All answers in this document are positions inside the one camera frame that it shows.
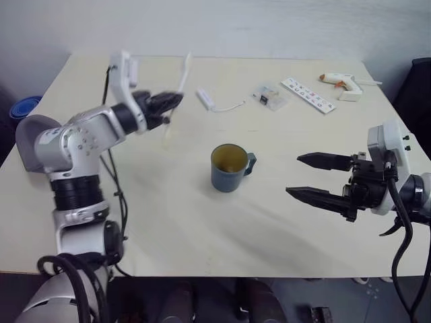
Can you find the black chair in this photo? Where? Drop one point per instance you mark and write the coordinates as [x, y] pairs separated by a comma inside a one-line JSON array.
[[414, 91]]

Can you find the white glue gun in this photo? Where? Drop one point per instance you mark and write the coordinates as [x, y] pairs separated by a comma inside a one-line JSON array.
[[348, 88]]

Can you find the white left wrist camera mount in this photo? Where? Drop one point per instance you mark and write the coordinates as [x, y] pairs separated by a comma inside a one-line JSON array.
[[123, 79]]

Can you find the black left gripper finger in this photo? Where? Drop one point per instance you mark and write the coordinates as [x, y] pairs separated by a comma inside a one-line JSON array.
[[168, 97], [165, 109]]

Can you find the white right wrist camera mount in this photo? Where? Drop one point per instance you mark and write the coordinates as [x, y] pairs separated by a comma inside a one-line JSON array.
[[390, 138]]

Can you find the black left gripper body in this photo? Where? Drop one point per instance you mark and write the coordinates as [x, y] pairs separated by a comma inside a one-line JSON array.
[[148, 111]]

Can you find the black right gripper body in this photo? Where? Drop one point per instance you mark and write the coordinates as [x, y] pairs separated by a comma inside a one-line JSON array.
[[367, 188]]

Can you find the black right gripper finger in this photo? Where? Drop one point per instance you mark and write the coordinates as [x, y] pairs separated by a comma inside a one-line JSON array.
[[320, 198], [326, 161]]

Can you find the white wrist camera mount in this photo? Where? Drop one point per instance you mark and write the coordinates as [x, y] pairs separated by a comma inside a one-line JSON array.
[[123, 79], [390, 138]]

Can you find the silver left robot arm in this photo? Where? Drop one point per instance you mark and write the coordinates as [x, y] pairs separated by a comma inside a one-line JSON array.
[[84, 131]]

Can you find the clear bag with small parts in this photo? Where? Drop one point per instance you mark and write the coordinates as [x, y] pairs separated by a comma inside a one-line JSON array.
[[269, 97]]

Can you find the small black ribbed block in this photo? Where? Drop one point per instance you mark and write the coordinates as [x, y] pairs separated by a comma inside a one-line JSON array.
[[321, 314]]

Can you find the white plastic spoon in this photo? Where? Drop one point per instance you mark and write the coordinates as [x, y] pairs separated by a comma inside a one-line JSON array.
[[184, 75]]

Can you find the blue-grey mug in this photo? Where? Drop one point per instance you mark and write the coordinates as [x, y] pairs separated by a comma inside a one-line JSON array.
[[227, 178]]

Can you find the white card with coloured icons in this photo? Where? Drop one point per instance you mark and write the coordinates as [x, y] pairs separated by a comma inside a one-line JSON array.
[[308, 95]]

